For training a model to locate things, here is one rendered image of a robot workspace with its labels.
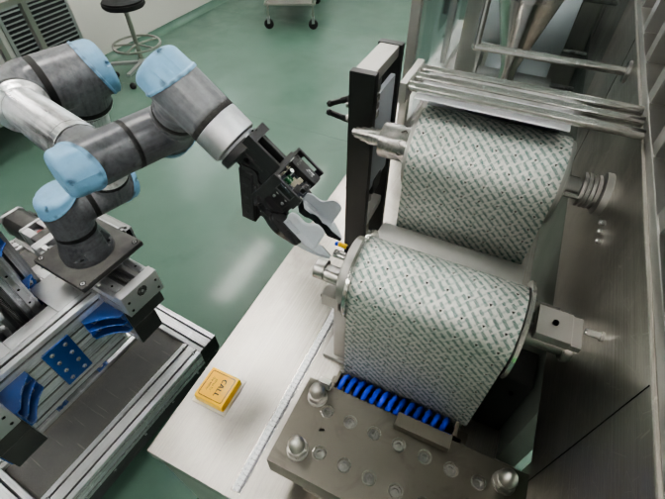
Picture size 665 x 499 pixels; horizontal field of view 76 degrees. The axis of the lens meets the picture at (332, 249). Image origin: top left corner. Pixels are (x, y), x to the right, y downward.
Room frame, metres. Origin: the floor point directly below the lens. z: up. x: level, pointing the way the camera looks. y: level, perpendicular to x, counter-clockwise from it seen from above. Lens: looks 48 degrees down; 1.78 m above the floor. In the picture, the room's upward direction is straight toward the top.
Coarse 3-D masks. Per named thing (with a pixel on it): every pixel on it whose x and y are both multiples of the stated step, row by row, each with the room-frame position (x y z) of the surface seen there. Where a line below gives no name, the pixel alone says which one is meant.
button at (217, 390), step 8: (216, 368) 0.43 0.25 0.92; (208, 376) 0.41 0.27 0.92; (216, 376) 0.41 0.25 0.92; (224, 376) 0.41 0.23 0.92; (232, 376) 0.41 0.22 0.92; (208, 384) 0.39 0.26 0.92; (216, 384) 0.39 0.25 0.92; (224, 384) 0.39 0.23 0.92; (232, 384) 0.39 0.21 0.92; (240, 384) 0.40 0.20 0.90; (200, 392) 0.37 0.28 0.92; (208, 392) 0.37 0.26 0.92; (216, 392) 0.37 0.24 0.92; (224, 392) 0.37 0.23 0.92; (232, 392) 0.38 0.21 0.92; (200, 400) 0.37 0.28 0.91; (208, 400) 0.36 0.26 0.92; (216, 400) 0.36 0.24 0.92; (224, 400) 0.36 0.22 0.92; (216, 408) 0.35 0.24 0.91; (224, 408) 0.35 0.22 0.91
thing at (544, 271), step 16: (576, 128) 1.07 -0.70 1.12; (560, 208) 0.77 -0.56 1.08; (544, 224) 0.85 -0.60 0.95; (560, 224) 0.69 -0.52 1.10; (544, 240) 0.76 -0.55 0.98; (560, 240) 0.63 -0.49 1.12; (544, 256) 0.67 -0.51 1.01; (544, 272) 0.61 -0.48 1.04; (544, 288) 0.55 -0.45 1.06; (544, 352) 0.36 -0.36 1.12; (528, 400) 0.30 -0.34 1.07; (512, 416) 0.31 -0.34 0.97; (528, 416) 0.26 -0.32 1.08; (512, 432) 0.27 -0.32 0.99; (528, 432) 0.25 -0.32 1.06; (512, 448) 0.25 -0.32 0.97; (528, 448) 0.24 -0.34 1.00; (512, 464) 0.24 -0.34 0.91
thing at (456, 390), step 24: (360, 336) 0.36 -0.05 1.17; (384, 336) 0.34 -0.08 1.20; (360, 360) 0.36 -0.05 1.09; (384, 360) 0.34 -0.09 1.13; (408, 360) 0.32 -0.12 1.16; (432, 360) 0.31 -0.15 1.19; (384, 384) 0.34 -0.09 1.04; (408, 384) 0.32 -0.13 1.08; (432, 384) 0.30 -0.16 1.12; (456, 384) 0.29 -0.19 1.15; (480, 384) 0.28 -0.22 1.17; (432, 408) 0.30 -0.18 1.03; (456, 408) 0.28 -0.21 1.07
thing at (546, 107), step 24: (408, 72) 0.69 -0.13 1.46; (432, 72) 0.71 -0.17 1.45; (456, 72) 0.70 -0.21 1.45; (408, 96) 0.67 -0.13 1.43; (432, 96) 0.65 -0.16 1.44; (456, 96) 0.62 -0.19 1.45; (480, 96) 0.61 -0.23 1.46; (504, 96) 0.62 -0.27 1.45; (528, 96) 0.61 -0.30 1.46; (552, 96) 0.63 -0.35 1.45; (576, 96) 0.62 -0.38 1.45; (528, 120) 0.57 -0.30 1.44; (552, 120) 0.56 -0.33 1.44; (576, 120) 0.55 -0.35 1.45; (600, 120) 0.54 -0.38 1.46; (624, 120) 0.55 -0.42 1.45
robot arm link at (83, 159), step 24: (0, 72) 0.75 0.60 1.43; (24, 72) 0.77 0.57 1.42; (0, 96) 0.69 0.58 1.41; (24, 96) 0.67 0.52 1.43; (48, 96) 0.75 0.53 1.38; (0, 120) 0.68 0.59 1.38; (24, 120) 0.60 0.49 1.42; (48, 120) 0.57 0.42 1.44; (72, 120) 0.56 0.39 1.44; (48, 144) 0.53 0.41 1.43; (72, 144) 0.48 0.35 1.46; (96, 144) 0.49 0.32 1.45; (120, 144) 0.51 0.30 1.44; (48, 168) 0.48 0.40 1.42; (72, 168) 0.45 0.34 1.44; (96, 168) 0.47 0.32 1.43; (120, 168) 0.49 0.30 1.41; (72, 192) 0.44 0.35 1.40
